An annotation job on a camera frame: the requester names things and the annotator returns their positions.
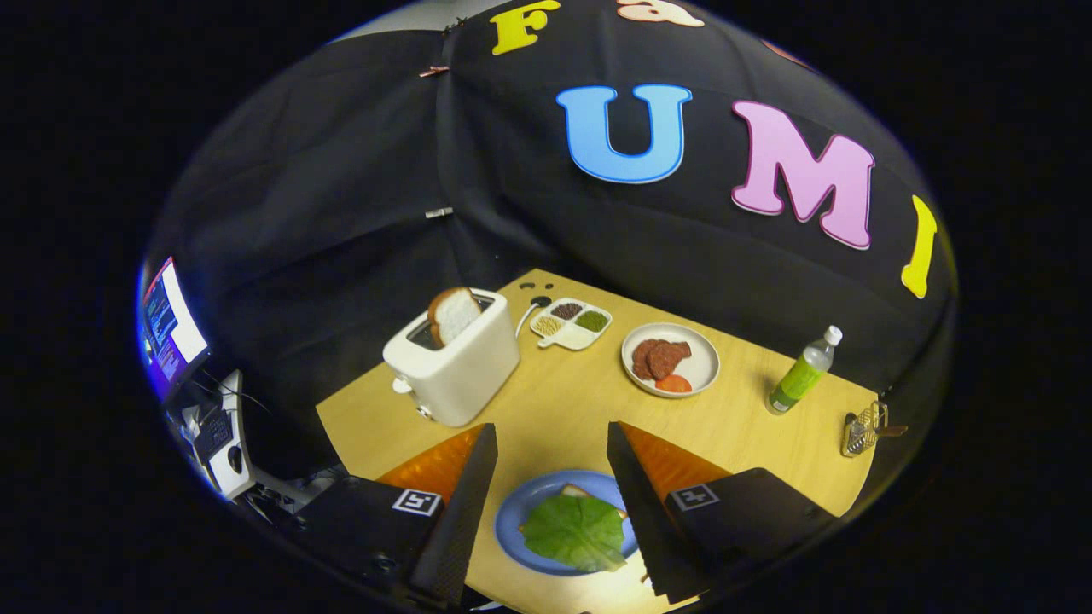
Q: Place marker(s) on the thick square bread slice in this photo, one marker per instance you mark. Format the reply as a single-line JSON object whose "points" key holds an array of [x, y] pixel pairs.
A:
{"points": [[576, 490]]}

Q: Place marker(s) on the toasted bread slice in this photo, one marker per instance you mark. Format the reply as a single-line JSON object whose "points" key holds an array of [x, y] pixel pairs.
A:
{"points": [[456, 314]]}

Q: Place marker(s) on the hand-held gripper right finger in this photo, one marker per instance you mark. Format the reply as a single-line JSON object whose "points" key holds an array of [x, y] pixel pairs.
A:
{"points": [[644, 529]]}

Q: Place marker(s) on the blue plate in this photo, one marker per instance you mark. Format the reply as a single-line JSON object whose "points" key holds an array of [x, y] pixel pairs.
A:
{"points": [[510, 520]]}

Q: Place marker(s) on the black backdrop cloth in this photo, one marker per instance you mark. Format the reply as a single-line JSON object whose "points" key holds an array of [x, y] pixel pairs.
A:
{"points": [[341, 213]]}

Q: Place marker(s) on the green lettuce leaf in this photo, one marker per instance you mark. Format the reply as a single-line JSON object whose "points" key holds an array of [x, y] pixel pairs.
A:
{"points": [[576, 533]]}

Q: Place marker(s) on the red tomato slice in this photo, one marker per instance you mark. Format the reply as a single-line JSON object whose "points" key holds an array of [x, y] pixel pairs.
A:
{"points": [[674, 385]]}

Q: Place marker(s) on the round beige plate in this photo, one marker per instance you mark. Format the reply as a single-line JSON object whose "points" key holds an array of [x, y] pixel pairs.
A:
{"points": [[701, 362]]}

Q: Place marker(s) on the computer monitor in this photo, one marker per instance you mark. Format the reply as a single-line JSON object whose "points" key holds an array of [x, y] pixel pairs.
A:
{"points": [[175, 328]]}

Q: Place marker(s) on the pink clip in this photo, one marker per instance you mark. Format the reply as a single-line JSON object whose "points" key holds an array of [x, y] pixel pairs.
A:
{"points": [[433, 71]]}

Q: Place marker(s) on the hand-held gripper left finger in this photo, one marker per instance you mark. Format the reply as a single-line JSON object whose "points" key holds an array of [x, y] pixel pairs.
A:
{"points": [[456, 529]]}

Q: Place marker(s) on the green label plastic bottle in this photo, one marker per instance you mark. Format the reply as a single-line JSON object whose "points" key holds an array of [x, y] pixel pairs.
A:
{"points": [[802, 375]]}

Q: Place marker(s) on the white toaster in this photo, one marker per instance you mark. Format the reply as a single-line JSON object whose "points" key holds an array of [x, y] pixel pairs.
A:
{"points": [[461, 379]]}

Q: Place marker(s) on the brown meat patty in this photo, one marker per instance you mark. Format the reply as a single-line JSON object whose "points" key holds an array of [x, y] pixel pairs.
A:
{"points": [[670, 356], [640, 360]]}

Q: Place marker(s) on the white side desk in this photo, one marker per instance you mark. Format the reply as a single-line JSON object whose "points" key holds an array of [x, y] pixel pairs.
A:
{"points": [[241, 460]]}

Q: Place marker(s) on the white divided bean dish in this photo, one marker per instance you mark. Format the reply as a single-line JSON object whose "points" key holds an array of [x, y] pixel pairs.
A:
{"points": [[573, 337]]}

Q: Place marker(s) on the silver clip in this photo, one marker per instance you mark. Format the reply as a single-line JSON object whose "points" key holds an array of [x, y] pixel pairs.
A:
{"points": [[439, 211]]}

